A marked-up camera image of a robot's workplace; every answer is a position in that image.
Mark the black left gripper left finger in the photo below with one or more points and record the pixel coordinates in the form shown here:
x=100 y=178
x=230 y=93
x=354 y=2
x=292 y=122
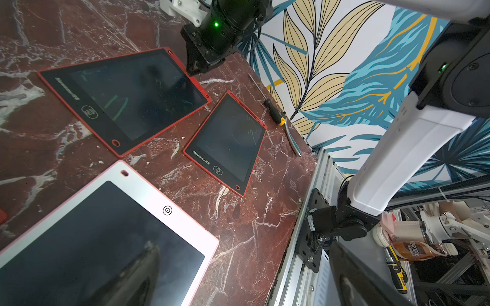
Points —
x=131 y=283

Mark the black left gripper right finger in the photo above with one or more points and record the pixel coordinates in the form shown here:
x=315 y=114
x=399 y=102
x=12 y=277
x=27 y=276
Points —
x=357 y=284

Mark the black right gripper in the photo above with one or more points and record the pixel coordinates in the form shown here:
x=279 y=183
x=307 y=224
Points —
x=201 y=55

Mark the red stylus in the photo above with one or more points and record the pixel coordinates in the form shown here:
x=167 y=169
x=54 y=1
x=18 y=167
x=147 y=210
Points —
x=182 y=67

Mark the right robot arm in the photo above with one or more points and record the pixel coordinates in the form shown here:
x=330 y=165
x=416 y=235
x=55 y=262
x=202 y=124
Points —
x=393 y=81

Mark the large pink writing tablet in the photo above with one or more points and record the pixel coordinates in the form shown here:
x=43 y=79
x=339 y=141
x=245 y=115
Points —
x=114 y=215

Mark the red tablet right back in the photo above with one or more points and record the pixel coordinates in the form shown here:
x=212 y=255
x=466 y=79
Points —
x=128 y=100

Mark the red tablet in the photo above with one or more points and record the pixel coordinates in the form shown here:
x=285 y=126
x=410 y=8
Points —
x=128 y=100
x=226 y=146

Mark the red tablet right front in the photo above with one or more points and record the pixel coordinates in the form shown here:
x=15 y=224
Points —
x=226 y=146

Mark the black yellow screwdriver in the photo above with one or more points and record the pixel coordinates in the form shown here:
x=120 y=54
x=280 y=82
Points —
x=273 y=111

